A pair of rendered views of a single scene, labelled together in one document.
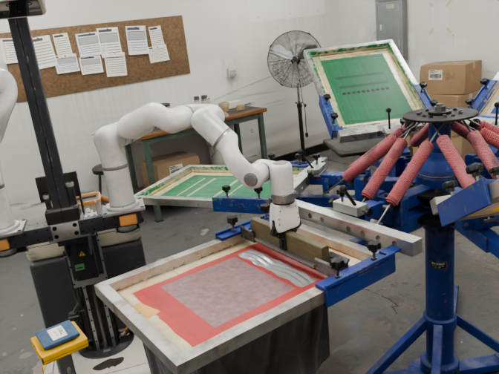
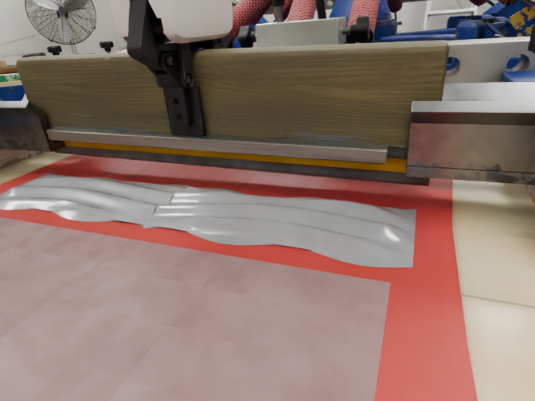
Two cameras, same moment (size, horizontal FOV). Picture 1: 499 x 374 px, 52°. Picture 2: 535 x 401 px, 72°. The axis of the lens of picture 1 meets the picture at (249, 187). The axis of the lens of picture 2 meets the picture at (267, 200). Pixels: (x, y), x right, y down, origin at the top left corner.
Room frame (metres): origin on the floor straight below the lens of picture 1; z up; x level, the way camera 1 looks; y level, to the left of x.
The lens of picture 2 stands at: (1.32, 0.02, 1.08)
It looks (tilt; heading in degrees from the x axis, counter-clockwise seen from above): 26 degrees down; 327
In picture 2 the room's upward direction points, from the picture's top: 5 degrees counter-clockwise
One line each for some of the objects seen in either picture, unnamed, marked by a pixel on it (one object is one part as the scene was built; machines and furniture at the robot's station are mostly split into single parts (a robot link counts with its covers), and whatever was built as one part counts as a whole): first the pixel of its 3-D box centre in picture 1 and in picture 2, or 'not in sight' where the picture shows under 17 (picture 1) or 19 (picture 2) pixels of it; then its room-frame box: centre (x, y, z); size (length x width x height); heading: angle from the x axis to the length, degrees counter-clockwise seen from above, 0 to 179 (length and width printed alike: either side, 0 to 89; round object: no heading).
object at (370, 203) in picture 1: (360, 213); not in sight; (1.82, -0.41, 1.02); 0.17 x 0.06 x 0.05; 124
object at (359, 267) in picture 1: (356, 276); not in sight; (1.41, -0.30, 0.98); 0.30 x 0.05 x 0.07; 124
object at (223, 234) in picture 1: (251, 231); not in sight; (1.87, 0.01, 0.98); 0.30 x 0.05 x 0.07; 124
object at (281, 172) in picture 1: (271, 176); not in sight; (1.64, -0.08, 1.26); 0.15 x 0.10 x 0.11; 66
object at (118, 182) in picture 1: (119, 185); not in sight; (1.90, 0.50, 1.21); 0.16 x 0.13 x 0.15; 14
